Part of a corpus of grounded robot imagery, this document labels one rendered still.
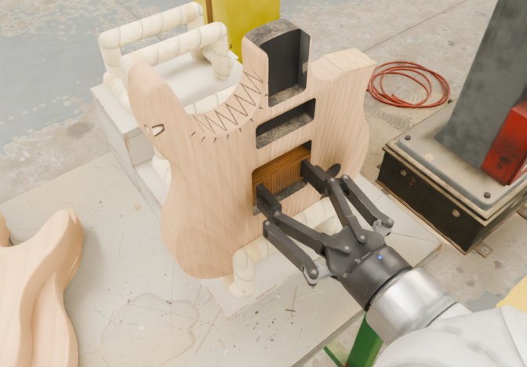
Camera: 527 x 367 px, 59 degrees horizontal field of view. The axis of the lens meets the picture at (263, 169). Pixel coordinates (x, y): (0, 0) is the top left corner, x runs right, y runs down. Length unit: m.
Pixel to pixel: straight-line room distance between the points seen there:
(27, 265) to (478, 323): 0.62
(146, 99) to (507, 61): 1.44
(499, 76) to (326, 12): 1.78
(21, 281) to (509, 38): 1.49
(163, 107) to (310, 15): 2.87
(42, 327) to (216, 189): 0.35
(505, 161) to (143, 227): 1.36
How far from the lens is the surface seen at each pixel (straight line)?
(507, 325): 0.37
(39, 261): 0.78
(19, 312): 0.75
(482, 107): 1.85
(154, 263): 0.84
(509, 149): 1.84
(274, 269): 0.80
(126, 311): 0.81
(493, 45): 1.74
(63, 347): 0.75
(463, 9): 3.60
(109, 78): 0.87
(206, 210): 0.59
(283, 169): 0.63
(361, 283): 0.54
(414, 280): 0.53
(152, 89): 0.43
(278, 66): 0.53
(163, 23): 0.87
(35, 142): 2.58
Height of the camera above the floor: 1.64
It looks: 49 degrees down
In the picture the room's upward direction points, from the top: straight up
